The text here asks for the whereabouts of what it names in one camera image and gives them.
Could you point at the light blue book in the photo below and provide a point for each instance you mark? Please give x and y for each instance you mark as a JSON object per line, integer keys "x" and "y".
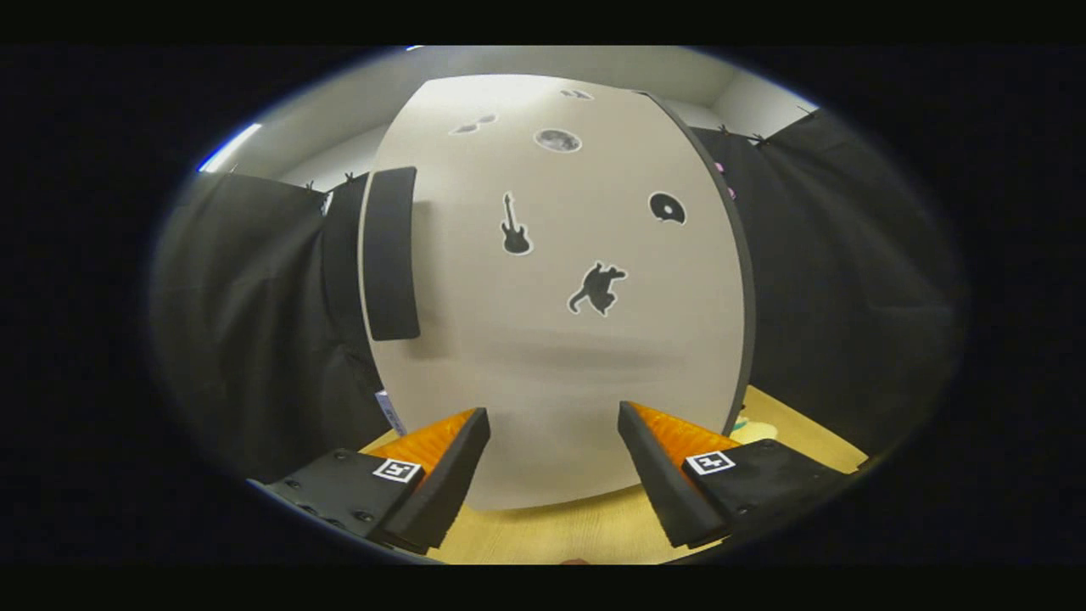
{"x": 390, "y": 414}

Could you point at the black backdrop cloth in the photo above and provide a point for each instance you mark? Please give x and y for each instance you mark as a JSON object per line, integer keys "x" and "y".
{"x": 848, "y": 297}

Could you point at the grey cabinet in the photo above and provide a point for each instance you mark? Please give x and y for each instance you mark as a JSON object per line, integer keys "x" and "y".
{"x": 749, "y": 305}

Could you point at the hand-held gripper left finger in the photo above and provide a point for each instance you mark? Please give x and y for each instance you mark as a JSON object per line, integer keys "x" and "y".
{"x": 441, "y": 492}

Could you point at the yellow plush toy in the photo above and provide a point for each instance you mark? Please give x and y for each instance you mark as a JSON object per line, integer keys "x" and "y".
{"x": 755, "y": 431}

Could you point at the beige cabinet door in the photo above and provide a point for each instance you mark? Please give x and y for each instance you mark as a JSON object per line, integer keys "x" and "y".
{"x": 551, "y": 365}

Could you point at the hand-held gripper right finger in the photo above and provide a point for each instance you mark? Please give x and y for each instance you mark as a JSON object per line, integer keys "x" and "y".
{"x": 666, "y": 484}

